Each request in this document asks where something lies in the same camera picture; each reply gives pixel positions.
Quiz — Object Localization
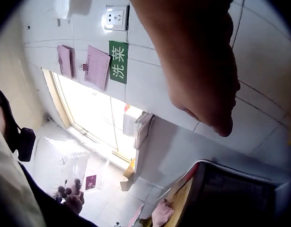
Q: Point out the white wall cabinet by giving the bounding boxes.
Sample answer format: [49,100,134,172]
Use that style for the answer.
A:
[134,115,208,185]

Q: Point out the person's body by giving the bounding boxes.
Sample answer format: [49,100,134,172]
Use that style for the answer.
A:
[0,87,95,227]

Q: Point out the brown cardboard piece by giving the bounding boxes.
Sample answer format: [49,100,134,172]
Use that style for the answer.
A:
[120,163,137,192]

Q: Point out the person's right hand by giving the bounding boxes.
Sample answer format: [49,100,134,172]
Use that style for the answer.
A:
[130,0,241,137]

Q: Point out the stack of white boxes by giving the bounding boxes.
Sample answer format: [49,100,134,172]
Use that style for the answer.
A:
[123,105,153,150]

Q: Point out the white wall socket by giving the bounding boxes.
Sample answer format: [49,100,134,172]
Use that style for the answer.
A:
[104,5,130,31]

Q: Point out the green wall sign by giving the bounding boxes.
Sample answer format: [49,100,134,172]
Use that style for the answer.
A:
[109,40,128,84]

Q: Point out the clear plastic bags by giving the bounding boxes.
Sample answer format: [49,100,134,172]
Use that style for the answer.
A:
[36,137,111,192]

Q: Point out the white plastic bag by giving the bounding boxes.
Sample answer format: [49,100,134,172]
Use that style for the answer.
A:
[53,0,94,19]

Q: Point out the pink clipped paper pad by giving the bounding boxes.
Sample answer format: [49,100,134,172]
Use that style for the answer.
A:
[57,45,77,79]
[78,45,112,92]

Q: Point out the pink raw meat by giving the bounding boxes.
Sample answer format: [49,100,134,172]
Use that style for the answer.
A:
[151,199,175,227]

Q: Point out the person's right fingers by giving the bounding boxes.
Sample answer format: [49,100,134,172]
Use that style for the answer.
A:
[183,108,234,137]

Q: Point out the bright window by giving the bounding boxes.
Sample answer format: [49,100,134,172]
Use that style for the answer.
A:
[42,68,156,171]

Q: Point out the wooden cutting board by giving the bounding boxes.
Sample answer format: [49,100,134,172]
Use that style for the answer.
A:
[157,174,196,227]

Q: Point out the pile of dark purple vegetables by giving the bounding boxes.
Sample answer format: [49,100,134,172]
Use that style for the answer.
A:
[52,178,85,214]

